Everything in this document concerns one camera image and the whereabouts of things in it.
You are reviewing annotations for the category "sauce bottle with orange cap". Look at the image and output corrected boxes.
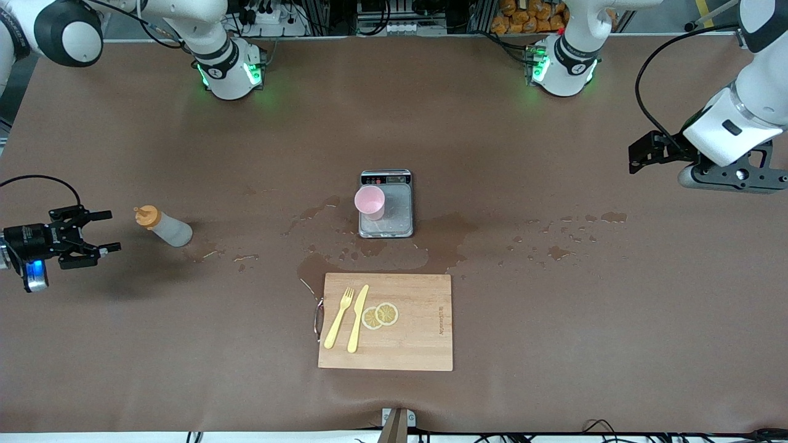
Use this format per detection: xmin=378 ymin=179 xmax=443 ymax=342
xmin=134 ymin=205 xmax=193 ymax=248

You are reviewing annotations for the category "pink plastic cup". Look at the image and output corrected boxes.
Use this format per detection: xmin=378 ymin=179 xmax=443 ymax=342
xmin=355 ymin=186 xmax=387 ymax=221

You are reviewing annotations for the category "orange snack pile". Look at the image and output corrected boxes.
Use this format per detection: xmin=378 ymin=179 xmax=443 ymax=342
xmin=491 ymin=0 xmax=570 ymax=35

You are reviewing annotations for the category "spilled liquid puddle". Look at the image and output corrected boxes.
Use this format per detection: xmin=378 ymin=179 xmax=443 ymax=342
xmin=284 ymin=196 xmax=482 ymax=299

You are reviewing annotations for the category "silver digital kitchen scale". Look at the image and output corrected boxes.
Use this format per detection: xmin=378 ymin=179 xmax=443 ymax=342
xmin=359 ymin=170 xmax=414 ymax=239

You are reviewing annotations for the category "yellow plastic fork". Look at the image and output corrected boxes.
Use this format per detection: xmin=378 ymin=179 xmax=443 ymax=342
xmin=324 ymin=287 xmax=356 ymax=350

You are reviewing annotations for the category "white connector block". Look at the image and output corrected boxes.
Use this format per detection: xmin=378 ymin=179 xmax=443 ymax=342
xmin=357 ymin=20 xmax=448 ymax=36

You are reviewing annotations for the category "white power strip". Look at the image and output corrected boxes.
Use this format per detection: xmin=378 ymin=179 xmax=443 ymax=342
xmin=237 ymin=0 xmax=308 ymax=38

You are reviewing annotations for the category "yellow plastic knife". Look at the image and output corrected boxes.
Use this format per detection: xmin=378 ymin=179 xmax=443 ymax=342
xmin=347 ymin=284 xmax=370 ymax=354

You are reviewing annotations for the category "wooden cutting board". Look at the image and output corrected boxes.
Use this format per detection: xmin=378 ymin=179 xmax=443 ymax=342
xmin=318 ymin=273 xmax=454 ymax=372

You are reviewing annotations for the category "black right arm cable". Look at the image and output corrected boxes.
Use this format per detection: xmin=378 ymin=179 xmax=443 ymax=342
xmin=0 ymin=175 xmax=82 ymax=210

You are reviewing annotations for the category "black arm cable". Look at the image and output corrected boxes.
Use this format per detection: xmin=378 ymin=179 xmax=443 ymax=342
xmin=635 ymin=23 xmax=742 ymax=154
xmin=0 ymin=175 xmax=82 ymax=210

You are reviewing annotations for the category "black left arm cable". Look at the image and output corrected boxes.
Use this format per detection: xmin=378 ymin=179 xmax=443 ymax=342
xmin=635 ymin=23 xmax=742 ymax=154

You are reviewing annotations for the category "black cable bundle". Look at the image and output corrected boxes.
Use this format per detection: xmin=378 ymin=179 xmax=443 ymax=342
xmin=579 ymin=420 xmax=788 ymax=443

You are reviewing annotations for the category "metal table edge bracket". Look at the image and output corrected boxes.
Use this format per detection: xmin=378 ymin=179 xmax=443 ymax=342
xmin=380 ymin=407 xmax=417 ymax=443

